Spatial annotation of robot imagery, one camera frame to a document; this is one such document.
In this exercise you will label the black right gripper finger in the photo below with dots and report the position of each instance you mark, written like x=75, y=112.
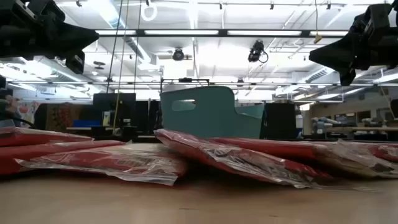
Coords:
x=337, y=53
x=347, y=77

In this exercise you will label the black overhead frame bar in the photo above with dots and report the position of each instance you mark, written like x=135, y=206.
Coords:
x=224, y=32

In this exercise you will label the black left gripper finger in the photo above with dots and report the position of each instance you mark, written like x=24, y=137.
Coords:
x=76, y=39
x=75, y=63

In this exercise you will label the black computer monitor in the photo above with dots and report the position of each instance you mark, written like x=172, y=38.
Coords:
x=113, y=104

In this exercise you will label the teal plastic basket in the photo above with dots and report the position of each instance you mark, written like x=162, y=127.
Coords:
x=211, y=118

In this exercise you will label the black overhead camera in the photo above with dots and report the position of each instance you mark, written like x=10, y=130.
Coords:
x=256, y=49

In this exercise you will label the person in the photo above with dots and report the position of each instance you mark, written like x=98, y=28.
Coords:
x=12, y=105

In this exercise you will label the round black ceiling fixture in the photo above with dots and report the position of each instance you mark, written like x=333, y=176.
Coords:
x=178, y=55

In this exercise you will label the red popcorn bag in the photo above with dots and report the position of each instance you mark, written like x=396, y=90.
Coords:
x=46, y=151
x=124, y=161
x=280, y=147
x=351, y=158
x=217, y=158
x=31, y=137

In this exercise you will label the black cabinet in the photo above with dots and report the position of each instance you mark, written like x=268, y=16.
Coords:
x=280, y=121

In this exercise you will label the wooden workbench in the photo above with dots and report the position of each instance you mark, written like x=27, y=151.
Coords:
x=342, y=109

